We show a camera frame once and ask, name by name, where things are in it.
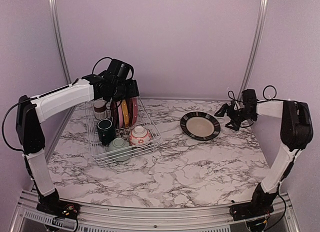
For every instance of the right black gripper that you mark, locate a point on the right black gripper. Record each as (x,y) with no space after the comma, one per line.
(223,108)

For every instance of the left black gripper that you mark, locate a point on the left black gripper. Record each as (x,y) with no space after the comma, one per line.
(133,90)

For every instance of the maroon polka dot plate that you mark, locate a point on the maroon polka dot plate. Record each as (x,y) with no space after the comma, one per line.
(132,105)

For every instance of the black striped plate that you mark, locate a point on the black striped plate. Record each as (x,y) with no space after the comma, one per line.
(200,126)

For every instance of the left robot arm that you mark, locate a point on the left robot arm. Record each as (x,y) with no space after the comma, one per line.
(32,111)

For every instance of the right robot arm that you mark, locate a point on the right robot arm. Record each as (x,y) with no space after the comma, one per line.
(296,133)

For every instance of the pink plate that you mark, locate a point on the pink plate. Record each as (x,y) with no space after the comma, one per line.
(120,115)

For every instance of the dark brown plate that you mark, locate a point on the dark brown plate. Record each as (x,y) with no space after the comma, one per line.
(114,113)

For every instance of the brown and white cup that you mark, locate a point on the brown and white cup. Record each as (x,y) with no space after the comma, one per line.
(99,109)

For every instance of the yellow polka dot plate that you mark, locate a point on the yellow polka dot plate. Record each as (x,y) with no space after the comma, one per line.
(125,113)

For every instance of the dark green mug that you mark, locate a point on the dark green mug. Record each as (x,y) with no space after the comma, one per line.
(106,131)

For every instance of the red patterned white bowl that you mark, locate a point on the red patterned white bowl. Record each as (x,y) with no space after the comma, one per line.
(139,135)

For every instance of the pale green bowl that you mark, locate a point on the pale green bowl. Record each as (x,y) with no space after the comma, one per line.
(119,150)

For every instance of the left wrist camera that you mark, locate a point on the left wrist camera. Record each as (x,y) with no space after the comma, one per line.
(120,69)

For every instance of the white wire dish rack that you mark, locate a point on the white wire dish rack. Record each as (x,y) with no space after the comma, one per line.
(118,131)

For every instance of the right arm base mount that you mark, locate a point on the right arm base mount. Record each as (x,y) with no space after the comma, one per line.
(249,210)

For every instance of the left aluminium frame post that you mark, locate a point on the left aluminium frame post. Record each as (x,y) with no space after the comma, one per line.
(58,39)

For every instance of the aluminium frame post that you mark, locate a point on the aluminium frame post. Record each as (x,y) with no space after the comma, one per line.
(261,18)
(58,39)

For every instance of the right aluminium frame post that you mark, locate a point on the right aluminium frame post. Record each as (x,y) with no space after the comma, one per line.
(261,18)

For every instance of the front aluminium rail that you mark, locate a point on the front aluminium rail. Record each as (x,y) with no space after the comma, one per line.
(94,217)

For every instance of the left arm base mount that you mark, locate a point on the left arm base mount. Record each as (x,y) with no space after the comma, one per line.
(59,208)

